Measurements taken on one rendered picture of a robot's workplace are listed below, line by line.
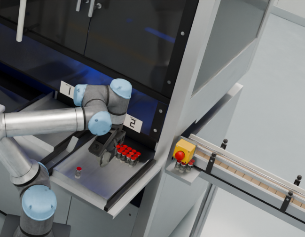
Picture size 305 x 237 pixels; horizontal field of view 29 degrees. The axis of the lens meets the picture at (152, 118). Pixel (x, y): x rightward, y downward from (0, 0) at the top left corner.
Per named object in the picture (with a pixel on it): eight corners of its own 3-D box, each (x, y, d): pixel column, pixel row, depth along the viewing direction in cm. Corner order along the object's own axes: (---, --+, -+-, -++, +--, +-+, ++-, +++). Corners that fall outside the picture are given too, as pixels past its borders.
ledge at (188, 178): (178, 157, 267) (179, 154, 266) (203, 170, 264) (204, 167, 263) (164, 172, 256) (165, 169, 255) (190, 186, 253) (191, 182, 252)
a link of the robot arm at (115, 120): (120, 118, 203) (100, 108, 206) (117, 129, 206) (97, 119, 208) (130, 109, 209) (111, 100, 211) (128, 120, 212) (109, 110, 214)
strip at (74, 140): (71, 146, 254) (73, 135, 250) (76, 149, 253) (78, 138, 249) (50, 161, 242) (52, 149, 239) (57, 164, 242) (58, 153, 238)
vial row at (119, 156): (99, 147, 257) (101, 139, 255) (134, 166, 252) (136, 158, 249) (97, 149, 255) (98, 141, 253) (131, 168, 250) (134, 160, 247)
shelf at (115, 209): (42, 96, 283) (43, 92, 282) (168, 161, 263) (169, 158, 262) (-28, 139, 246) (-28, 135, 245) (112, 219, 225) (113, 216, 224)
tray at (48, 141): (51, 97, 281) (52, 91, 279) (97, 120, 273) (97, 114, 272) (3, 126, 254) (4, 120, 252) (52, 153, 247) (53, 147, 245)
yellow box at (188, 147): (179, 149, 256) (183, 136, 252) (193, 156, 254) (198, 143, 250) (171, 157, 250) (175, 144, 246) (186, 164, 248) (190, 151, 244)
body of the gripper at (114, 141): (123, 144, 219) (129, 118, 212) (111, 154, 212) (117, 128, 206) (106, 135, 221) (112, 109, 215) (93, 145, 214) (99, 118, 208)
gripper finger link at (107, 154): (114, 164, 223) (119, 146, 218) (106, 172, 218) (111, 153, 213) (107, 161, 224) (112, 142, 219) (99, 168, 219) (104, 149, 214)
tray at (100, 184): (98, 138, 262) (99, 132, 260) (147, 165, 254) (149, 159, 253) (51, 175, 235) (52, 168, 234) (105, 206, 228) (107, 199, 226)
